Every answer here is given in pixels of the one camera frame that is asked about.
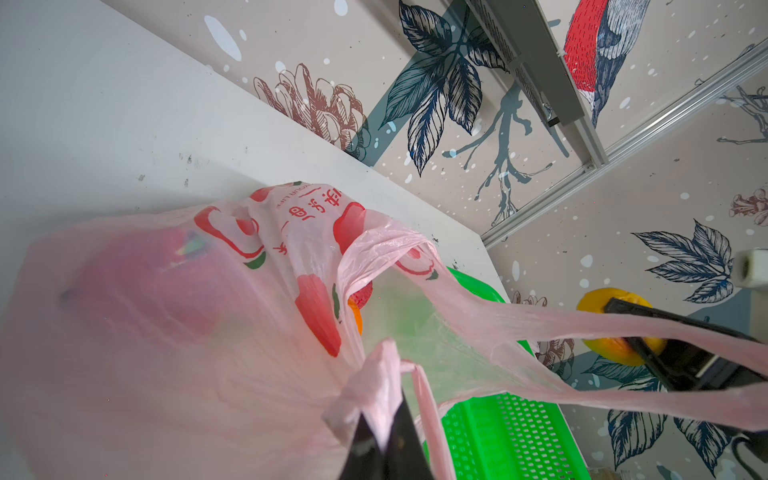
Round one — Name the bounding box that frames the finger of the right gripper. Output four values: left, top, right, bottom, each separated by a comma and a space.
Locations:
604, 298, 767, 392

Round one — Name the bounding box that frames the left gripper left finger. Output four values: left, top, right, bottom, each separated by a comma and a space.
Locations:
338, 415, 385, 480

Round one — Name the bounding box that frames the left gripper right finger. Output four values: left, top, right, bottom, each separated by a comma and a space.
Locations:
384, 399, 434, 480

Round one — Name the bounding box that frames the yellow mango fruit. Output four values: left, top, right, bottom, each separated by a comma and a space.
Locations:
575, 287, 668, 368

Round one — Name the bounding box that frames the green plastic basket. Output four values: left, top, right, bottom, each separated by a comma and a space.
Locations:
419, 266, 593, 480

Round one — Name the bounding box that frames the pink plastic bag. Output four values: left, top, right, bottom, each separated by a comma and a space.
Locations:
1, 182, 767, 479

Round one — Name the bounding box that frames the orange fruit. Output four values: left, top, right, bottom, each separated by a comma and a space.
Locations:
347, 297, 363, 334

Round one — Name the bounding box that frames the red dragon fruit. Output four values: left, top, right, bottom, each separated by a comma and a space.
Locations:
59, 227, 238, 342

